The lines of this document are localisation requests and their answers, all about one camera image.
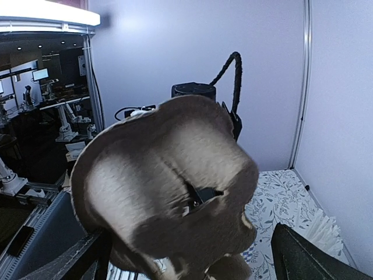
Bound brown cardboard cup carrier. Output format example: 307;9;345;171
70;96;259;279

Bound checkered paper takeout bag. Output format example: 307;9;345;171
304;209;343;259

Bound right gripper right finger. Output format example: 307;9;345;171
271;223;372;280

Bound overhead light panel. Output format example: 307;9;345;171
1;1;101;26

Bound background lab robot arms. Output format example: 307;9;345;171
19;93;97;143

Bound right aluminium frame post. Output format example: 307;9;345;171
288;0;313;170

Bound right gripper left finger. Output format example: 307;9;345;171
23;230;112;279

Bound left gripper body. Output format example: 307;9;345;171
171;82;242;141

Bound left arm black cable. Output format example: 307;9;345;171
209;51;243;116

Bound floral table mat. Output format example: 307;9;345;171
241;169;359;280

